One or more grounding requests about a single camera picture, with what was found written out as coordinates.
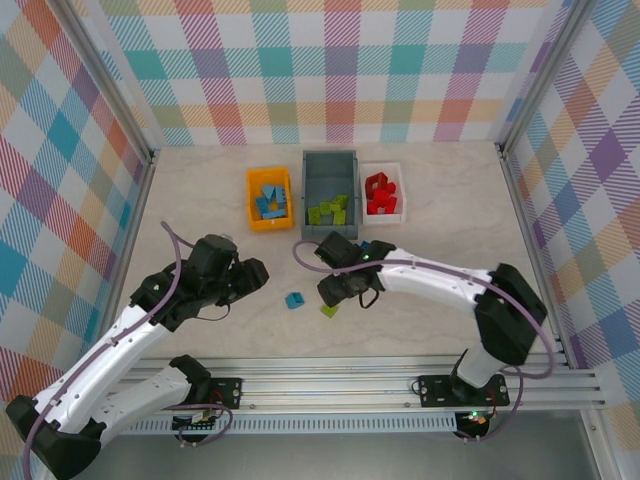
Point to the small green lego brick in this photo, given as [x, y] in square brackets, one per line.
[330, 311]
[327, 206]

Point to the long red lego brick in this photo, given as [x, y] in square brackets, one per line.
[370, 185]
[372, 206]

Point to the small blue lego brick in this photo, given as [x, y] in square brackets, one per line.
[294, 300]
[262, 203]

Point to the small red lego brick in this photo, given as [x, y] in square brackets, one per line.
[389, 189]
[391, 204]

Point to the blue sloped lego brick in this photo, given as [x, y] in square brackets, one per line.
[270, 192]

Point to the long blue lego brick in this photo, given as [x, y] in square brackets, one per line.
[282, 198]

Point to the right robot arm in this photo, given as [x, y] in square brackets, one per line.
[430, 282]

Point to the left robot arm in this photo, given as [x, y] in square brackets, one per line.
[125, 330]

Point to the white translucent plastic bin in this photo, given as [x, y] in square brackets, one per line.
[382, 219]

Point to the yellow plastic bin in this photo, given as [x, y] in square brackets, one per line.
[260, 177]

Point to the grey plastic bin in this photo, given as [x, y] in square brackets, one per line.
[330, 175]

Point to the small green circuit board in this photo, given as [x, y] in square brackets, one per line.
[195, 421]

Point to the small circuit board with lights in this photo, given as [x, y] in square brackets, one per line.
[475, 418]

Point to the aluminium side rail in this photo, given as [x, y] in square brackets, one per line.
[137, 210]
[520, 210]

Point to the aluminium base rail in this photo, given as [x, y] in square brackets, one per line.
[325, 385]

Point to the aluminium frame post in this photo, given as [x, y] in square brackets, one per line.
[110, 80]
[540, 75]

